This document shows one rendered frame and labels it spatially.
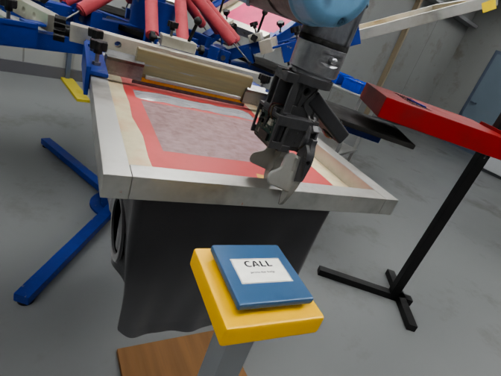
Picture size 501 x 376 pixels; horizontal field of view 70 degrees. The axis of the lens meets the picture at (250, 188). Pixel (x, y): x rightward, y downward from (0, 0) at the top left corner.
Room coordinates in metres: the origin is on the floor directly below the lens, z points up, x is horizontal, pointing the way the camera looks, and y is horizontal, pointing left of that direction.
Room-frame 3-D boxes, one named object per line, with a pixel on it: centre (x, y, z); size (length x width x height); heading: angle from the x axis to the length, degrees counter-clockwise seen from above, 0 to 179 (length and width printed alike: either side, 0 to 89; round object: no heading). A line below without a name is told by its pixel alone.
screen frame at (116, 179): (0.90, 0.15, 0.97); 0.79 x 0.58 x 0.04; 32
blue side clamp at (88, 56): (0.96, 0.51, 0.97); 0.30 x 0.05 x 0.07; 32
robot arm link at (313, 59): (0.57, -0.03, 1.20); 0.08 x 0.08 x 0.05
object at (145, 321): (0.65, 0.00, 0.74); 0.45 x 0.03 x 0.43; 122
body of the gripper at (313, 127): (0.57, -0.02, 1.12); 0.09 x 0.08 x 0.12; 122
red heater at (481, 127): (1.84, -0.71, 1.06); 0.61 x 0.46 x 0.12; 92
